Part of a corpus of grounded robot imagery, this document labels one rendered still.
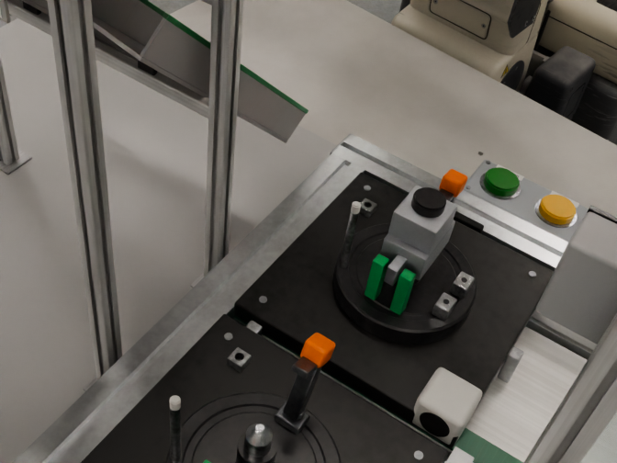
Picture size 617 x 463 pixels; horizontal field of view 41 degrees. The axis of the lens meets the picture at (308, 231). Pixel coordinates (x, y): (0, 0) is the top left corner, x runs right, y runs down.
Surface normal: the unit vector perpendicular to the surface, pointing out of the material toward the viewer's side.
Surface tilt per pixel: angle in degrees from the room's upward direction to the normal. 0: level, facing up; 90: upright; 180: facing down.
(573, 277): 90
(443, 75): 0
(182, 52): 90
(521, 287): 0
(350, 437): 0
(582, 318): 90
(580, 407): 90
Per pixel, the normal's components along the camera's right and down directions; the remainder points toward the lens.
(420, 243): -0.54, 0.57
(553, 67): 0.11, -0.68
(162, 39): 0.72, 0.55
